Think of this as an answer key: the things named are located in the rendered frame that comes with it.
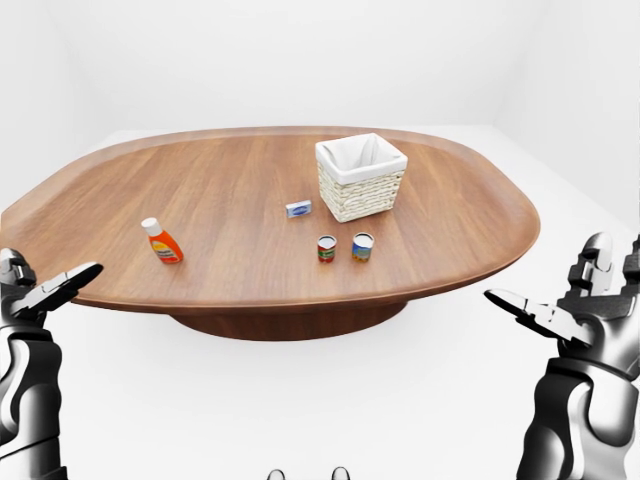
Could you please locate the small dark rounded shape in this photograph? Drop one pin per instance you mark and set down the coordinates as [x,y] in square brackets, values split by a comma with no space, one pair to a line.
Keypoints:
[341,473]
[276,474]

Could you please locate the red green labelled tin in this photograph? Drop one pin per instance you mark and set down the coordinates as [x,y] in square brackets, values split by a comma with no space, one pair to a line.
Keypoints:
[327,250]

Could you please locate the orange bottle with white cap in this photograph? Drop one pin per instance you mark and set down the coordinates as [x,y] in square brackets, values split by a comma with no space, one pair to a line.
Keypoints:
[164,245]

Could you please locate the blue yellow labelled tin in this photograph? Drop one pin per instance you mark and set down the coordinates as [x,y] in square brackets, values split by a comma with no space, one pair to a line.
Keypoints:
[362,248]

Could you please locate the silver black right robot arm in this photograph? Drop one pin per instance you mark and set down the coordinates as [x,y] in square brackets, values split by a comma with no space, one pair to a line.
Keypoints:
[580,425]

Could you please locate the small blue white box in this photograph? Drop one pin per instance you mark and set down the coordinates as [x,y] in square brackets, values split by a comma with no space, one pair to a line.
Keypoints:
[299,209]

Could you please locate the white woven lined basket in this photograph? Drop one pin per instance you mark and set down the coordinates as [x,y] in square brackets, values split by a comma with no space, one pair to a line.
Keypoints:
[361,176]

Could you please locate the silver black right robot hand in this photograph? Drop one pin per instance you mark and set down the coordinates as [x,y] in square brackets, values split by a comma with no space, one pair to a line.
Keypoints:
[595,310]

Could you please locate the round dark wooden table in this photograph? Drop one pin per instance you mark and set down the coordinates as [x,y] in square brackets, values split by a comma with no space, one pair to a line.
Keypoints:
[260,225]

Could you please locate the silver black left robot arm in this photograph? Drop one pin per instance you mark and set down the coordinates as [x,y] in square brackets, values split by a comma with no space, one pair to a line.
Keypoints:
[27,400]

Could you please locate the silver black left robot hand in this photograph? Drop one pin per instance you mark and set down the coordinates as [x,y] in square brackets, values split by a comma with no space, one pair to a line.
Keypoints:
[35,297]

